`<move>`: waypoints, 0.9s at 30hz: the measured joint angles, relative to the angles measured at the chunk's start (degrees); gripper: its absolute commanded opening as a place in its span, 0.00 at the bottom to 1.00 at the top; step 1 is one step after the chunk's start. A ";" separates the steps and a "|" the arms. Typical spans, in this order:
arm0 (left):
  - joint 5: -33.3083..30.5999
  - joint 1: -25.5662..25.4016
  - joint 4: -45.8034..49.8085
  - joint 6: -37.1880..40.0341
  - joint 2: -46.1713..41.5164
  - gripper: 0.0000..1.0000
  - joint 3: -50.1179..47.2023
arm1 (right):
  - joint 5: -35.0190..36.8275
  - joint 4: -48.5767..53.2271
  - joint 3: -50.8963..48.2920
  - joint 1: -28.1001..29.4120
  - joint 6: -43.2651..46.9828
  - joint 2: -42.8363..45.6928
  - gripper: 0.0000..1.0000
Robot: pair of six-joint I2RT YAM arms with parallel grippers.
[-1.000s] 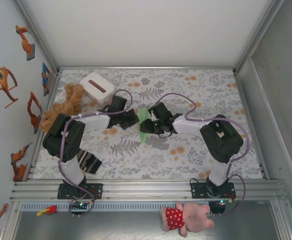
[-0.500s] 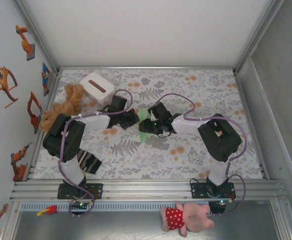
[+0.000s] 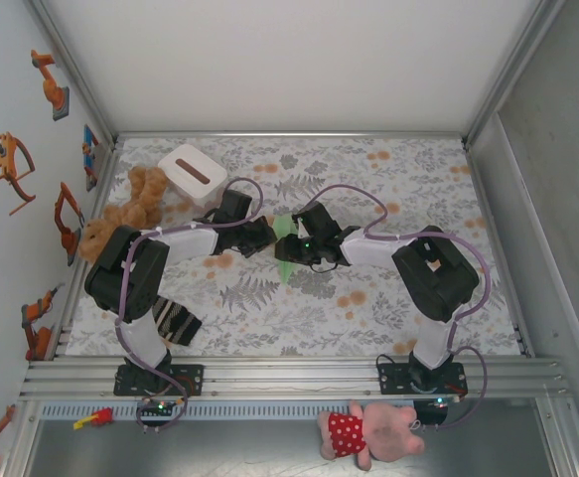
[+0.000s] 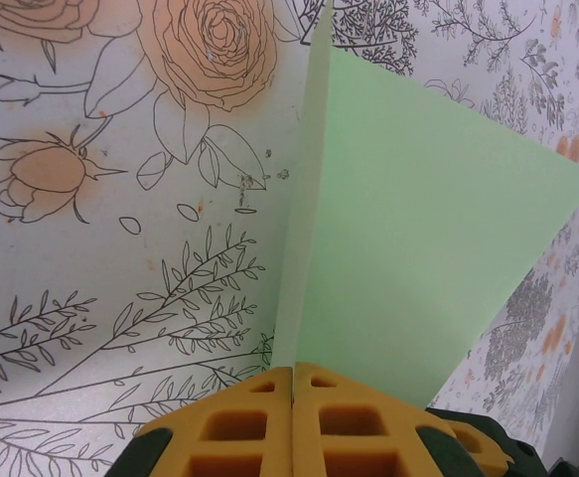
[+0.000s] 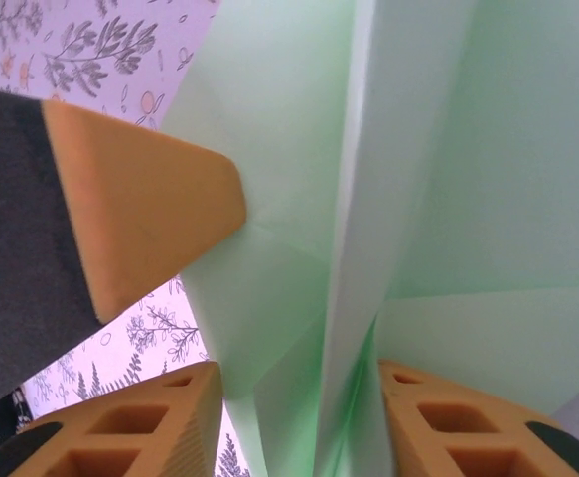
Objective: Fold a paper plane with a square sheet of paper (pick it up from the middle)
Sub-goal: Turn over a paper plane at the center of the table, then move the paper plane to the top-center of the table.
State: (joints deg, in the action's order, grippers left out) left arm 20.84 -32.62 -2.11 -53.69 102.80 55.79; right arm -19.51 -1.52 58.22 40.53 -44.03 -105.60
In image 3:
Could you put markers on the aluminium frame post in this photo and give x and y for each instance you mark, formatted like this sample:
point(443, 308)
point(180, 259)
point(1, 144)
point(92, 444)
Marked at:
point(511, 64)
point(70, 59)

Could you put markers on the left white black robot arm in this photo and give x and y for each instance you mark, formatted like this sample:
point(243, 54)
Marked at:
point(110, 278)

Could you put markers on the wide aluminium frame rail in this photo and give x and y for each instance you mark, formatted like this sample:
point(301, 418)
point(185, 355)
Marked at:
point(294, 377)

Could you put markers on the blue orange machine sticker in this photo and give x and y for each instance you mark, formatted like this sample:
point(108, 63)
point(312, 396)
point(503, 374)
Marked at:
point(90, 149)

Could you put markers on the small red yellow toy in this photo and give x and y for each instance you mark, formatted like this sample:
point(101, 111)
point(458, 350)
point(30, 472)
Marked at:
point(102, 416)

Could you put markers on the aluminium side rail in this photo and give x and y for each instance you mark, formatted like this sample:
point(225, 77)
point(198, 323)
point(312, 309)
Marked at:
point(484, 199)
point(111, 164)

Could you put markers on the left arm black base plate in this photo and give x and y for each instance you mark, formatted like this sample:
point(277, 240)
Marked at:
point(192, 380)

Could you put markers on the orange grey gripper sticker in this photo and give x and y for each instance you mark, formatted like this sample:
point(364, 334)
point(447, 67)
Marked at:
point(3, 169)

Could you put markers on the white tissue box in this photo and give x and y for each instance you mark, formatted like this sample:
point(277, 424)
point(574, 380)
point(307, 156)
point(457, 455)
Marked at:
point(197, 160)

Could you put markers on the pink pig plush toy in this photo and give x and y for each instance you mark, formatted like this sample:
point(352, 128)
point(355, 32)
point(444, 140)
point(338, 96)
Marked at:
point(388, 432)

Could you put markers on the thin aluminium frame rail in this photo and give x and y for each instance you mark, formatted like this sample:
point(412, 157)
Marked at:
point(289, 134)

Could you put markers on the green paper sheet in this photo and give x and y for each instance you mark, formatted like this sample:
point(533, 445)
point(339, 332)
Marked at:
point(284, 226)

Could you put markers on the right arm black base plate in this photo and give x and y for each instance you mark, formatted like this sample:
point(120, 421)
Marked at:
point(390, 380)

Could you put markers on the small circuit board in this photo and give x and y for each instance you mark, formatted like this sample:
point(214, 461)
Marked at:
point(440, 400)
point(160, 407)

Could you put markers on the brown teddy bear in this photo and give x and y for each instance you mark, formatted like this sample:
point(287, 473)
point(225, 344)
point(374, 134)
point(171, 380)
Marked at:
point(142, 191)

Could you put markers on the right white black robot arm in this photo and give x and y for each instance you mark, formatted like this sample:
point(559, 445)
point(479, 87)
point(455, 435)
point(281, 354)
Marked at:
point(433, 278)

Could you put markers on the floral patterned table mat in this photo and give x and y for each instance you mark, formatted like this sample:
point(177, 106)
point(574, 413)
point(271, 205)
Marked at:
point(269, 323)

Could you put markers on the black white striped sock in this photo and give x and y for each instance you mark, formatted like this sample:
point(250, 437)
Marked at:
point(182, 323)

